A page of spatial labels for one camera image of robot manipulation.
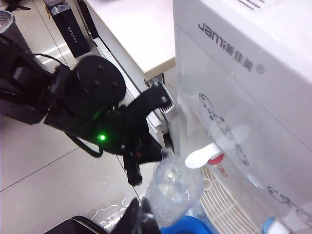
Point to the blue round plastic object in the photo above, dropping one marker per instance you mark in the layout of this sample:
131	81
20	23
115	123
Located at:
185	226

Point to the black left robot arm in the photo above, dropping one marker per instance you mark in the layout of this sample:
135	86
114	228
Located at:
97	80

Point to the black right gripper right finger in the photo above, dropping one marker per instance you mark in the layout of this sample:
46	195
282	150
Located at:
151	224

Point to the red hot water tap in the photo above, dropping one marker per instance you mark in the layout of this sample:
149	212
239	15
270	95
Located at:
200	156

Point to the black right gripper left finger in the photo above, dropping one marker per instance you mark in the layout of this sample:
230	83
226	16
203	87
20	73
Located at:
132	219

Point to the black glossy robot base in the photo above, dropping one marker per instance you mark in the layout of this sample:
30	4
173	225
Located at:
73	226

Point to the grey mesh-top cylinder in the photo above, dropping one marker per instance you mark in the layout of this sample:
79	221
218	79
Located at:
6	19

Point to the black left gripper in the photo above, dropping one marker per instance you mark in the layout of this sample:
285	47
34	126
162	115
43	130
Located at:
129	143

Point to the cream drip tray grille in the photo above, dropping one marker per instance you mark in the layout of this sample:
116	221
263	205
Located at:
226	207

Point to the blue cold water tap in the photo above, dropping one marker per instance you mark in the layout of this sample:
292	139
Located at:
270	226

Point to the clear plastic mug pink print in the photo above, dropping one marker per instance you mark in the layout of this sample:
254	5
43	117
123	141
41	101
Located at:
175	185

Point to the black chair base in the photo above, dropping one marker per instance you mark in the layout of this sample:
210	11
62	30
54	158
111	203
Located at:
17	5

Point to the black tower device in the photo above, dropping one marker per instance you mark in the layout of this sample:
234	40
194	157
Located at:
73	36

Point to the white water dispenser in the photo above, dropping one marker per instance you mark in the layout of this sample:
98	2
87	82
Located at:
243	97

